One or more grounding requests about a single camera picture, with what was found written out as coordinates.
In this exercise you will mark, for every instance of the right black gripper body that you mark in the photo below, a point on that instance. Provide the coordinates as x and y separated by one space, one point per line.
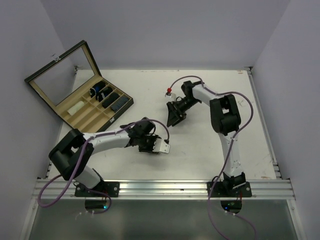
185 104

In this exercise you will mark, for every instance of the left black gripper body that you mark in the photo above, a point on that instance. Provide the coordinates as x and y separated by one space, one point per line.
147 144

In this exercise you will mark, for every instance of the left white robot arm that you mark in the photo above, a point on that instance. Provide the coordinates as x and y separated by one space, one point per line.
71 155

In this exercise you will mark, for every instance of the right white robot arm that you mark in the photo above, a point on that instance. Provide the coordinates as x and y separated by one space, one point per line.
225 120

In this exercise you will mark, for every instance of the black white rolled underwear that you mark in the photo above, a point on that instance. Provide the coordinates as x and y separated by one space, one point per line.
103 93

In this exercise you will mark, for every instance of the black blue rolled underwear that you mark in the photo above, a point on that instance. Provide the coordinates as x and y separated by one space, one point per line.
96 88

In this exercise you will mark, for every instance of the white rolled cloth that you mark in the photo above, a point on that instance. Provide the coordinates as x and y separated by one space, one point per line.
75 108

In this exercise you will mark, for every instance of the black compartment storage box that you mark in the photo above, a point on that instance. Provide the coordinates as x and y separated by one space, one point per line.
66 80

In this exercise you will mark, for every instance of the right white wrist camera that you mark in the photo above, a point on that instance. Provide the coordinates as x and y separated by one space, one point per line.
170 95

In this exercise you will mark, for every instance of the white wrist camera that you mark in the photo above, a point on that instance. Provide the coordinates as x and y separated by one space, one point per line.
163 147
170 95

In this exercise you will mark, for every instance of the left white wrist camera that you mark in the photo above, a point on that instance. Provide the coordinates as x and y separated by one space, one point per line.
163 147

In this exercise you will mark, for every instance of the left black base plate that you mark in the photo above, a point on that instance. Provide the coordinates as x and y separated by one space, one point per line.
110 188

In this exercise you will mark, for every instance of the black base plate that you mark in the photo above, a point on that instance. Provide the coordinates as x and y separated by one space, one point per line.
110 188
221 191

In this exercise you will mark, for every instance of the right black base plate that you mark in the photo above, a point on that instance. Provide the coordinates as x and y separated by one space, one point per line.
221 191

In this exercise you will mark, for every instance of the aluminium front rail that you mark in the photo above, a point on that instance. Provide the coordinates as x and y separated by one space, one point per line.
270 189

